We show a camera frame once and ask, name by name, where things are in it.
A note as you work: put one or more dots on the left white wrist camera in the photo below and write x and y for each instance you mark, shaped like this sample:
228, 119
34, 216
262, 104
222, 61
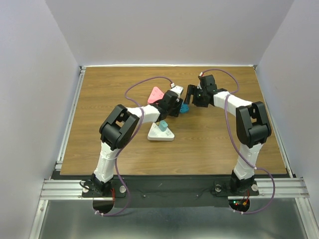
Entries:
178, 90

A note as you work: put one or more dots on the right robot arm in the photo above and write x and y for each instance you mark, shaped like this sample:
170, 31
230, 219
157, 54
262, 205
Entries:
252, 126

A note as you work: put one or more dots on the aluminium frame rail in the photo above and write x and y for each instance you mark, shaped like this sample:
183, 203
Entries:
61, 190

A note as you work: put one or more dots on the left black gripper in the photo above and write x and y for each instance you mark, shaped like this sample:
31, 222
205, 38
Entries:
178, 104

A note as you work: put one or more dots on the blue square plug adapter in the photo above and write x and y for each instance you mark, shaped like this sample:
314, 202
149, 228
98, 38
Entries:
185, 108

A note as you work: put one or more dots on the pink triangular power strip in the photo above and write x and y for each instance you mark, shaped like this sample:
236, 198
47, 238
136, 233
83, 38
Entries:
155, 95

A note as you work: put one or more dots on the teal cube charger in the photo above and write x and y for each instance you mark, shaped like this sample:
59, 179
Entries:
163, 125

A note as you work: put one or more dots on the white triangular power strip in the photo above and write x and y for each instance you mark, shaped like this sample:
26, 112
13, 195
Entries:
155, 134

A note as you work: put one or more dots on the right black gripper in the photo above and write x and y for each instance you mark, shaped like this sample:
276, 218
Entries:
191, 90

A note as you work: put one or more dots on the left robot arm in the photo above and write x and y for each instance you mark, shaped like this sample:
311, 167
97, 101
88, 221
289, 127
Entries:
118, 128

